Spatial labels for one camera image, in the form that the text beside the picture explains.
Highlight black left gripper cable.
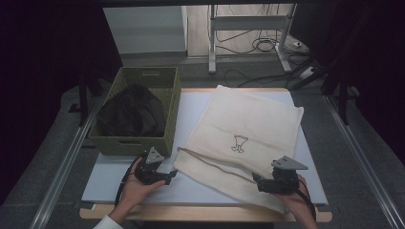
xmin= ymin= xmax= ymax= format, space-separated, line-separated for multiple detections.
xmin=114 ymin=155 xmax=145 ymax=208

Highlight person's right hand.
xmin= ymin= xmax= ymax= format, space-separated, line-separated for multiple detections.
xmin=272 ymin=174 xmax=315 ymax=221

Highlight dark metal stand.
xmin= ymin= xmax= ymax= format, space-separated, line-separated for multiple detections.
xmin=320 ymin=75 xmax=361 ymax=126
xmin=68 ymin=74 xmax=108 ymax=128

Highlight person's left hand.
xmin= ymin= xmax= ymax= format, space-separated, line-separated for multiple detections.
xmin=117 ymin=156 xmax=167 ymax=216

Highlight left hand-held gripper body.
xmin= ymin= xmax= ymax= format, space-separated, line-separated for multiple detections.
xmin=134 ymin=146 xmax=167 ymax=186

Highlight dark cloth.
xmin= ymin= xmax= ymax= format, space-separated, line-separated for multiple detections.
xmin=96 ymin=82 xmax=167 ymax=138

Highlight long black floor cable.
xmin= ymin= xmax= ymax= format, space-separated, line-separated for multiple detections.
xmin=222 ymin=55 xmax=314 ymax=89

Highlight white power strip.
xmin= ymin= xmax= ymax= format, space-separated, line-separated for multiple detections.
xmin=298 ymin=65 xmax=319 ymax=81

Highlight grey cabinet panel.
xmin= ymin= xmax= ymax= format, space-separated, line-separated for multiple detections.
xmin=102 ymin=5 xmax=189 ymax=55

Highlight white metal stand frame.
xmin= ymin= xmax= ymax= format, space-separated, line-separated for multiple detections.
xmin=207 ymin=3 xmax=298 ymax=76

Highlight tangled black floor cables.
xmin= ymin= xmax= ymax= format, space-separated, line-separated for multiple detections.
xmin=215 ymin=4 xmax=292 ymax=55

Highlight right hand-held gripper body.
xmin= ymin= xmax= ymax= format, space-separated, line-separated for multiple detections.
xmin=257 ymin=155 xmax=309 ymax=196

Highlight aluminium rail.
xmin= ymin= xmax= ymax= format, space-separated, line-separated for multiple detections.
xmin=29 ymin=94 xmax=107 ymax=229
xmin=322 ymin=94 xmax=405 ymax=229

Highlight pale grey table board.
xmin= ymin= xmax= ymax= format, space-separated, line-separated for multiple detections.
xmin=80 ymin=91 xmax=330 ymax=206

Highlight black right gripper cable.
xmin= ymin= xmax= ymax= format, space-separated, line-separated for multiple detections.
xmin=296 ymin=179 xmax=318 ymax=222

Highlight dark curtain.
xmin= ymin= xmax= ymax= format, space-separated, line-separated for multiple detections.
xmin=0 ymin=0 xmax=123 ymax=204
xmin=289 ymin=0 xmax=405 ymax=166

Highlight cream drawstring bag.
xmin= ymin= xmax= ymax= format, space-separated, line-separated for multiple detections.
xmin=173 ymin=84 xmax=306 ymax=215

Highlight green woven basket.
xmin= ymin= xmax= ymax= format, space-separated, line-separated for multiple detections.
xmin=88 ymin=66 xmax=182 ymax=157

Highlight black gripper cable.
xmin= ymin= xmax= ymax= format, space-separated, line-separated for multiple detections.
xmin=296 ymin=179 xmax=318 ymax=222
xmin=114 ymin=155 xmax=145 ymax=208

